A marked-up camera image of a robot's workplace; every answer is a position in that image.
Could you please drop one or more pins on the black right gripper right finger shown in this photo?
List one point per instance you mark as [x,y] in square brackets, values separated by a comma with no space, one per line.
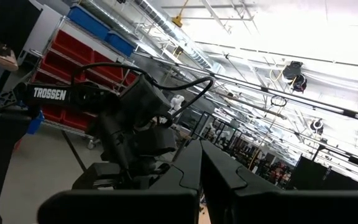
[259,208]

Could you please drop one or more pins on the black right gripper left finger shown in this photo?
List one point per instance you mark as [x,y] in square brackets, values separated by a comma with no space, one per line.
[154,207]

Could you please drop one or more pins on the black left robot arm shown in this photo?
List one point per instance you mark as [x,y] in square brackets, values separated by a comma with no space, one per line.
[79,95]

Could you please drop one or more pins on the white robot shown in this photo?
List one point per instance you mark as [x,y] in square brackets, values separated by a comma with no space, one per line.
[177,102]

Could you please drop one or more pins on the red plastic storage bin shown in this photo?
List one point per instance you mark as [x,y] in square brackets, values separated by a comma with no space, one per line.
[109,70]
[78,119]
[53,112]
[71,46]
[59,65]

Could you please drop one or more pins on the black partition panel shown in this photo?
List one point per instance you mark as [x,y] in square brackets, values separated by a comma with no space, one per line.
[322,177]

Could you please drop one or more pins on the small blue storage bin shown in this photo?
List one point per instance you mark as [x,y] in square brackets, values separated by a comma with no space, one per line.
[120,43]
[35,124]

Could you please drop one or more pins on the yellow hanging outlet box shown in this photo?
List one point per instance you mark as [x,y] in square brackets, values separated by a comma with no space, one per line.
[177,21]

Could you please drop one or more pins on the large blue storage bin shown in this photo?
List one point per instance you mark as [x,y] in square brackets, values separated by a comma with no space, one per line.
[87,20]

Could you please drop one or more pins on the grey metal cabinet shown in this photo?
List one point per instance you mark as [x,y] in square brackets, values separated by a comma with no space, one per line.
[47,28]

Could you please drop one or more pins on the black flat panel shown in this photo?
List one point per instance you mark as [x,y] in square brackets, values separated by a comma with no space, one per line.
[11,18]

